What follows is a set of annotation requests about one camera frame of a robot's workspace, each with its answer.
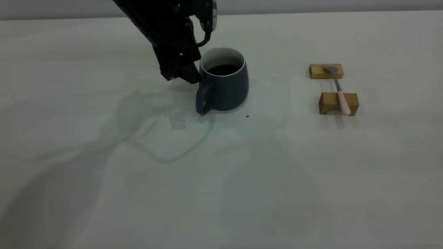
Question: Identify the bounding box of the pink handled metal spoon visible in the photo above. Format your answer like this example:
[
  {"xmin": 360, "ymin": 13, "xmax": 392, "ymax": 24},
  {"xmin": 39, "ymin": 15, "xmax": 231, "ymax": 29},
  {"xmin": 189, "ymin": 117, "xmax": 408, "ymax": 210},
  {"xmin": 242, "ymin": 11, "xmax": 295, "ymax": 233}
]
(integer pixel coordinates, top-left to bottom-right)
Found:
[{"xmin": 324, "ymin": 66, "xmax": 351, "ymax": 116}]

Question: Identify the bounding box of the flat rectangular wooden block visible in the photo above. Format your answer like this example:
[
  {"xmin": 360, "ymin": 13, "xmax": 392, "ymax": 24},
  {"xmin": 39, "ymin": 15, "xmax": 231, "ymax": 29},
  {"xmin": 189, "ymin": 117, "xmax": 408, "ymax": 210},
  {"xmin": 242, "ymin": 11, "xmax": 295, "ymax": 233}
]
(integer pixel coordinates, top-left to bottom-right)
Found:
[{"xmin": 309, "ymin": 64, "xmax": 344, "ymax": 80}]

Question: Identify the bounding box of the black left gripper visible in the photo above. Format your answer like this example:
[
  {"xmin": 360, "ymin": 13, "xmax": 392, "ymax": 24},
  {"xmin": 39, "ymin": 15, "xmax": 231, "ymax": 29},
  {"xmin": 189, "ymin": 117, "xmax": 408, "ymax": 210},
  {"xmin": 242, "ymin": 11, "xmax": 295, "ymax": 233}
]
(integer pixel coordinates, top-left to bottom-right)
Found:
[{"xmin": 152, "ymin": 16, "xmax": 202, "ymax": 84}]

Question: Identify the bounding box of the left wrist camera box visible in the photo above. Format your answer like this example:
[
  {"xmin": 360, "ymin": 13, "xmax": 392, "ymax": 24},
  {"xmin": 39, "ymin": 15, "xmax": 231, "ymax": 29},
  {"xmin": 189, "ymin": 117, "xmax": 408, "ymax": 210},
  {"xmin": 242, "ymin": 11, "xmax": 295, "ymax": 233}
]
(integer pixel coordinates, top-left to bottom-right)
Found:
[{"xmin": 193, "ymin": 0, "xmax": 218, "ymax": 33}]

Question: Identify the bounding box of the arched wooden block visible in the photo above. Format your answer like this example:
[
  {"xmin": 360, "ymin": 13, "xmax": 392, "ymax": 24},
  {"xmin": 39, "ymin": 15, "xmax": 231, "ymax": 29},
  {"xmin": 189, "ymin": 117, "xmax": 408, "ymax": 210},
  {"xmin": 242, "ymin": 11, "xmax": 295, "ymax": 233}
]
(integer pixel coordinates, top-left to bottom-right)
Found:
[{"xmin": 319, "ymin": 92, "xmax": 359, "ymax": 116}]

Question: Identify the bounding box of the black left camera cable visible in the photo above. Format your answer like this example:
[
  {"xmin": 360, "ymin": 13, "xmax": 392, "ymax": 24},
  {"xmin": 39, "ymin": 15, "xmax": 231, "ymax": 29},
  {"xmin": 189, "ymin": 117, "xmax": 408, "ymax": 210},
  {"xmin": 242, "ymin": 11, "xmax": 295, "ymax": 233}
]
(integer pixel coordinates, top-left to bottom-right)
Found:
[{"xmin": 192, "ymin": 17, "xmax": 213, "ymax": 48}]

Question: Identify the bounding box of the dark grey ceramic mug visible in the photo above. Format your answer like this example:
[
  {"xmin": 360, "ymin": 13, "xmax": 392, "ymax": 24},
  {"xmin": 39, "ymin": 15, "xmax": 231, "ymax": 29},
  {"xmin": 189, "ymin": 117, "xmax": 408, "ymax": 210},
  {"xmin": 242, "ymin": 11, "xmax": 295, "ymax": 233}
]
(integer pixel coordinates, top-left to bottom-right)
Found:
[{"xmin": 196, "ymin": 47, "xmax": 249, "ymax": 115}]

